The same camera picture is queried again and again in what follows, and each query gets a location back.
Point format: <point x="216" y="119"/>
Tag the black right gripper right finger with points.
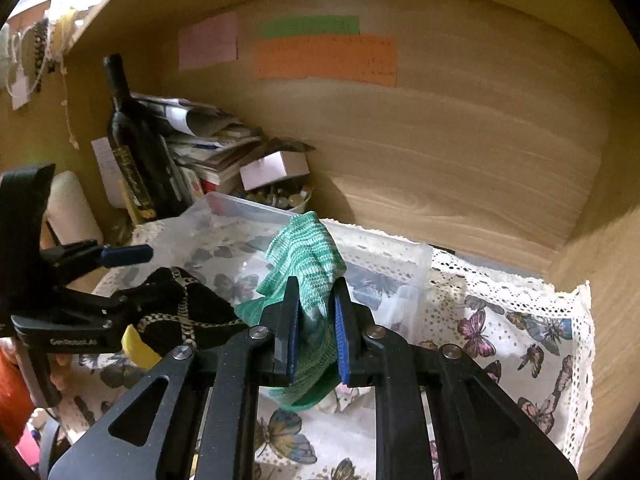
<point x="371" y="355"/>

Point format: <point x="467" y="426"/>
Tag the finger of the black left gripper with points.
<point x="125" y="255"/>

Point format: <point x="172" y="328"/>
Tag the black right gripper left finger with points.
<point x="261" y="356"/>

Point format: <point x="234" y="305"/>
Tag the black chain pouch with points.
<point x="172" y="309"/>

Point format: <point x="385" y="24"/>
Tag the green knitted cloth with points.
<point x="305" y="249"/>

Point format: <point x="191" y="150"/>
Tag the yellow sponge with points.
<point x="137" y="350"/>

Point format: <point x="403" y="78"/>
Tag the left hand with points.
<point x="55" y="374"/>

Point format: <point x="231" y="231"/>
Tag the pink mug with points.
<point x="68" y="218"/>

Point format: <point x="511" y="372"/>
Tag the dark wine bottle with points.
<point x="140" y="150"/>

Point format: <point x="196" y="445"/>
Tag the white note paper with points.
<point x="109" y="172"/>

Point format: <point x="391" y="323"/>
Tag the clear plastic storage box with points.
<point x="245" y="253"/>

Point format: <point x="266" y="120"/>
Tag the stack of magazines and papers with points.
<point x="204" y="137"/>

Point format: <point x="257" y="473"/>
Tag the bowl of small items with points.
<point x="292" y="199"/>

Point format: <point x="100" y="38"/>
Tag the butterfly print lace tablecloth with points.
<point x="533" y="341"/>

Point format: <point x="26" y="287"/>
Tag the small white cardboard box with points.
<point x="273" y="168"/>

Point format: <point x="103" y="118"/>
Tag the pink sticky note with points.
<point x="209" y="42"/>

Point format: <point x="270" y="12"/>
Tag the orange sticky note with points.
<point x="359" y="58"/>

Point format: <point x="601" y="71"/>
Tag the green sticky note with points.
<point x="308" y="25"/>

